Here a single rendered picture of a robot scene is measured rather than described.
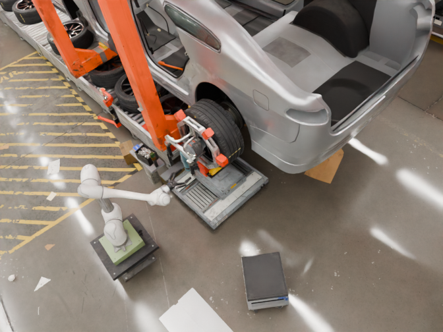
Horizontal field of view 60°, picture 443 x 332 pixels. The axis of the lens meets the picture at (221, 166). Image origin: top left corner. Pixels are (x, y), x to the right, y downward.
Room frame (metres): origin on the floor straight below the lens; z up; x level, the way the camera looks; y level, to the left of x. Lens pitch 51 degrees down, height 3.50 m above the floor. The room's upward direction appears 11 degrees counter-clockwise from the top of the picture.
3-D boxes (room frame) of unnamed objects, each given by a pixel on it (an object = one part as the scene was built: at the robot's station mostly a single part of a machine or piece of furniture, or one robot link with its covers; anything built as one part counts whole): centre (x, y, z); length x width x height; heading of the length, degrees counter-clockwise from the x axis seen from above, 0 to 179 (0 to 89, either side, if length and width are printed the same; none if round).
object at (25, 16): (6.90, 2.72, 0.39); 0.66 x 0.66 x 0.24
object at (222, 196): (2.61, 0.05, 0.13); 0.50 x 0.36 x 0.10; 34
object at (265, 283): (1.30, -0.18, 0.17); 0.43 x 0.36 x 0.34; 177
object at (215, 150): (2.48, 0.17, 0.85); 0.54 x 0.07 x 0.54; 34
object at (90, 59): (4.67, 1.36, 0.69); 0.52 x 0.17 x 0.35; 124
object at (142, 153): (2.78, 0.76, 0.51); 0.20 x 0.14 x 0.13; 43
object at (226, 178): (2.58, 0.03, 0.32); 0.40 x 0.30 x 0.28; 34
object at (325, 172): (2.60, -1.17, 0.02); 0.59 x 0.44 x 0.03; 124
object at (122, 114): (3.94, 1.23, 0.28); 2.47 x 0.09 x 0.22; 34
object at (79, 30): (5.68, 1.93, 0.39); 0.66 x 0.66 x 0.24
